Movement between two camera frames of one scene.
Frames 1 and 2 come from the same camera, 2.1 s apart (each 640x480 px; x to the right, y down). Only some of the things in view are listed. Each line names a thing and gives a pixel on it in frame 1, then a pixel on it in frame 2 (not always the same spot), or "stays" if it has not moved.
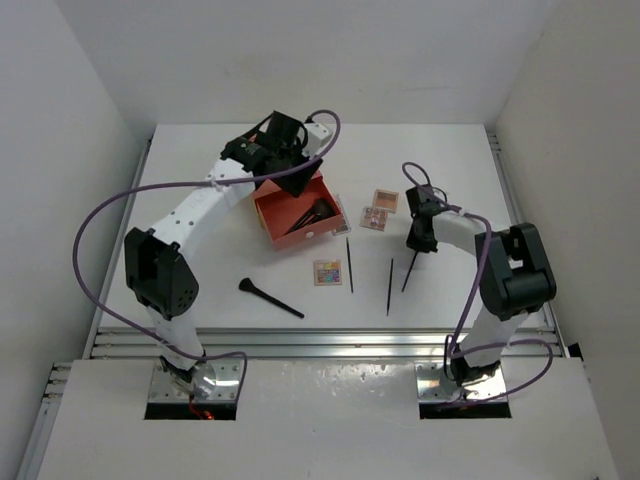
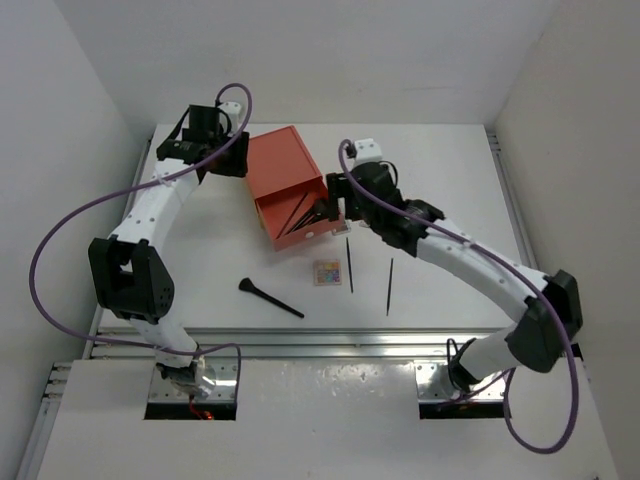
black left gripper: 294,183 to 236,165
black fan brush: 321,209 stays
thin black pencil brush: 389,284 stays
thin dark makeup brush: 408,273 to 292,216
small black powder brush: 316,213 stays
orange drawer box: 289,219 stays
